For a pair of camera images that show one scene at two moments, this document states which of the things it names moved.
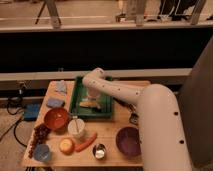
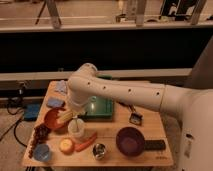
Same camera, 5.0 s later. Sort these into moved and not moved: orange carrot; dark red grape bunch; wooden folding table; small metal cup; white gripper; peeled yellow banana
Moved: peeled yellow banana; white gripper
Not moved: small metal cup; orange carrot; wooden folding table; dark red grape bunch
